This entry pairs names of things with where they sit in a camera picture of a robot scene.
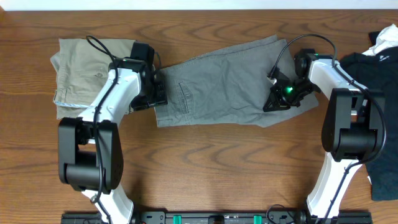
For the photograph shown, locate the grey shorts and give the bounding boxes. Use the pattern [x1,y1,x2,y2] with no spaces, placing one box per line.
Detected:
[155,35,318,128]

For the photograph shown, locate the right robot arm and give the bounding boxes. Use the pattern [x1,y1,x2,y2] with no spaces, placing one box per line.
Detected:
[263,49,387,223]

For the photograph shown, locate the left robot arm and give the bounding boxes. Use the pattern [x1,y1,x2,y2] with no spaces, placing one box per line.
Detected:
[58,42,167,223]

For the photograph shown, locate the folded khaki shorts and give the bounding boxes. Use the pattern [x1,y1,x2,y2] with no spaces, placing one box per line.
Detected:
[50,38,137,120]

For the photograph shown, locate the black t-shirt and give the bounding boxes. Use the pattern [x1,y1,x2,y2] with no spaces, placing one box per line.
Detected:
[338,30,398,202]

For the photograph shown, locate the white garment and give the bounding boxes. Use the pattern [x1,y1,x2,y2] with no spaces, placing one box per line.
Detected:
[363,24,397,56]

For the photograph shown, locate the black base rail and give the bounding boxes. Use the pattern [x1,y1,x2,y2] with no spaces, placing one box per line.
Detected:
[60,211,373,224]

